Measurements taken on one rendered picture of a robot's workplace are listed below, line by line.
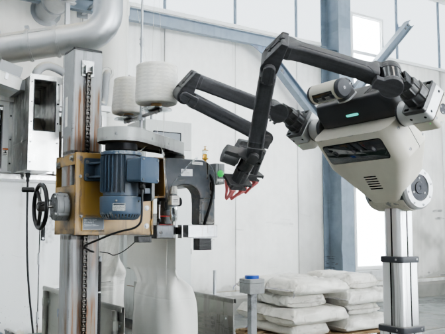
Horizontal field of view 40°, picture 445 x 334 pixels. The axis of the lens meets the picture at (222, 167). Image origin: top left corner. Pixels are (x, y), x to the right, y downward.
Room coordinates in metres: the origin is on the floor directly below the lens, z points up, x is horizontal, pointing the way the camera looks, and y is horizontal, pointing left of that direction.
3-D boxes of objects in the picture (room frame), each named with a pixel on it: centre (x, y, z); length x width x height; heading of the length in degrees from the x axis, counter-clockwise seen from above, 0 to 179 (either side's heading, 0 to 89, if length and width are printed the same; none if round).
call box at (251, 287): (2.61, -0.12, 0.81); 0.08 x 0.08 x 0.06; 33
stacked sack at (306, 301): (5.47, -0.57, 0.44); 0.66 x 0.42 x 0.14; 27
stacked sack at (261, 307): (5.65, -0.49, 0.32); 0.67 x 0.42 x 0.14; 127
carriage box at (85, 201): (2.47, 0.48, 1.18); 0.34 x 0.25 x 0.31; 123
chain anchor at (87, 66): (2.36, 0.53, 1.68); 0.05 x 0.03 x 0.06; 123
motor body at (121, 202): (2.25, 0.37, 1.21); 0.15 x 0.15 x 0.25
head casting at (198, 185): (2.68, 0.21, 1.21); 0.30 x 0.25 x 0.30; 33
